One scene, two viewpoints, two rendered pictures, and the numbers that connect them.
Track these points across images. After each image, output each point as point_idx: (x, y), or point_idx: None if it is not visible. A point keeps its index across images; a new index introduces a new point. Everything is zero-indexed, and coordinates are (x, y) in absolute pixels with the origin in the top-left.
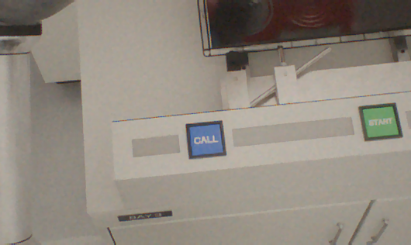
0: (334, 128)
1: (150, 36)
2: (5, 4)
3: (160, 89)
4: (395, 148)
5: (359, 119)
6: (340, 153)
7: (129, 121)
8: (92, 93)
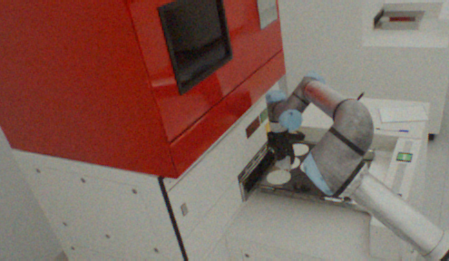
0: (401, 168)
1: (313, 228)
2: (369, 134)
3: (342, 233)
4: (416, 157)
5: (401, 161)
6: (413, 169)
7: (372, 217)
8: (331, 256)
